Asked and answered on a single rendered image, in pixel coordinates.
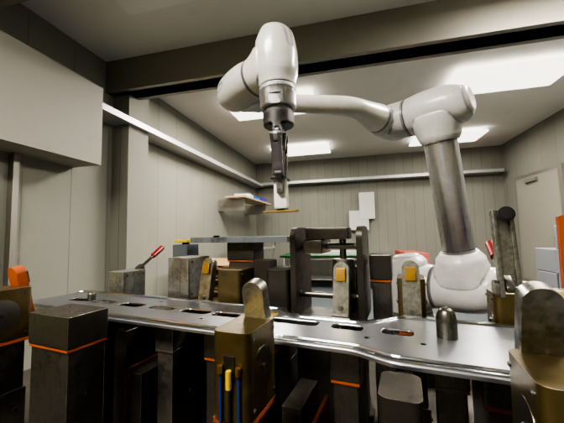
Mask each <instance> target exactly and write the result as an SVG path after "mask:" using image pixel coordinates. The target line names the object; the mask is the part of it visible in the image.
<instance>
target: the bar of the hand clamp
mask: <svg viewBox="0 0 564 423"><path fill-rule="evenodd" d="M489 218H490V226H491V233H492V241H493V255H494V263H495V271H496V279H497V280H498V281H499V284H500V293H501V297H502V298H506V293H505V286H504V275H513V276H514V285H516V286H517V287H518V286H520V285H521V284H522V277H521V270H520V258H519V251H518V244H517V237H516V231H515V224H514V218H515V210H514V209H513V208H512V207H509V206H503V207H501V208H499V209H498V210H491V211H490V212H489Z"/></svg>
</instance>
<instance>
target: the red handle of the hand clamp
mask: <svg viewBox="0 0 564 423"><path fill-rule="evenodd" d="M485 246H486V249H487V250H488V254H489V256H490V258H491V259H492V260H493V263H494V249H493V241H492V240H489V241H487V242H486V243H485ZM494 265H495V264H494ZM504 286H505V291H506V292H507V293H514V292H515V290H516V289H517V286H516V285H514V282H513V280H512V279H511V277H510V275H504Z"/></svg>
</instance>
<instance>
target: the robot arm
mask: <svg viewBox="0 0 564 423"><path fill-rule="evenodd" d="M297 77H298V56H297V49H296V44H295V38H294V35H293V33H292V31H291V29H289V28H288V27H287V26H286V25H284V24H282V23H278V22H270V23H266V24H265V25H263V27H262V28H261V29H260V31H259V33H258V37H257V39H256V42H255V47H254V48H253V50H252V52H251V54H250V55H249V57H248V58H247V59H246V60H245V61H244V62H241V63H239V64H237V65H235V66H234V67H233V68H232V69H231V70H230V71H229V72H228V73H227V74H226V75H225V76H224V77H223V78H222V79H221V80H220V82H219V84H218V86H217V100H218V101H219V103H220V105H221V106H222V107H223V108H224V109H225V110H227V111H229V112H262V113H263V116H264V128H265V129H267V130H269V136H270V143H271V157H272V171H273V172H272V174H273V176H271V180H274V209H276V210H277V209H285V210H289V195H288V182H290V179H289V178H288V142H289V140H288V136H287V133H286V131H287V130H290V129H292V128H293V127H294V125H295V120H294V112H297V113H310V114H325V115H338V116H345V117H350V118H354V119H356V120H357V121H358V122H359V123H361V124H362V125H363V126H364V127H365V128H366V129H367V130H368V131H369V132H370V133H372V134H373V135H375V136H377V137H379V138H382V139H385V140H388V141H398V140H401V139H403V138H408V137H412V136H416V138H417V139H418V141H419V143H420V144H421V146H424V149H425V154H426V163H427V168H428V173H429V178H430V183H431V192H432V197H433V202H434V207H435V213H436V221H437V226H438V232H439V237H440V242H441V251H440V253H439V254H438V255H437V257H436V264H435V265H432V264H428V262H427V259H426V258H425V257H424V256H422V255H421V254H418V253H401V254H396V255H395V256H393V275H394V276H393V280H392V295H393V313H394V316H398V315H399V310H398V303H397V301H396V299H397V298H398V291H397V284H396V281H397V280H396V279H397V274H402V271H401V266H402V264H403V262H405V261H408V260H412V261H414V262H416V263H417V264H418V265H419V271H420V274H423V275H424V277H425V280H426V299H427V305H426V311H427V317H434V318H436V315H435V314H434V313H433V309H440V308H442V307H443V306H447V307H448V308H450V309H452V310H453V311H454V312H457V313H464V314H488V305H487V296H486V295H485V293H487V292H486V288H491V281H492V279H496V271H495V268H493V267H491V264H490V263H489V261H488V259H487V256H486V255H485V254H484V253H483V252H481V251H480V250H479V249H477V248H475V242H474V237H473V228H472V223H471V217H470V212H469V207H468V201H467V192H466V186H465V180H464V174H463V168H462V159H461V154H460V149H459V143H458V141H457V139H458V138H460V136H461V134H462V127H463V124H464V123H465V122H467V121H468V120H469V119H470V118H471V117H472V116H473V114H474V112H475V110H476V101H475V97H474V95H473V92H472V90H471V88H470V87H469V86H467V85H457V84H449V85H442V86H437V87H433V88H431V89H428V90H425V91H422V92H419V93H417V94H415V95H413V96H412V97H409V98H407V99H404V100H402V101H400V102H396V103H392V104H389V105H388V106H386V105H384V104H382V103H377V102H371V101H368V100H364V99H362V98H358V97H348V96H333V95H296V81H297Z"/></svg>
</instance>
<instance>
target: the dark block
mask: <svg viewBox="0 0 564 423"><path fill-rule="evenodd" d="M369 268H370V279H371V282H372V284H373V318H374V319H375V318H381V317H386V316H393V315H394V313H393V295H392V280H393V276H394V275H393V256H392V253H371V254H370V255H369ZM383 333H384V334H391V335H394V331H383ZM375 366H376V369H375V373H376V387H377V408H378V423H379V399H378V390H379V381H380V376H381V373H382V372H383V371H392V372H396V368H391V367H389V366H385V365H383V364H380V363H375Z"/></svg>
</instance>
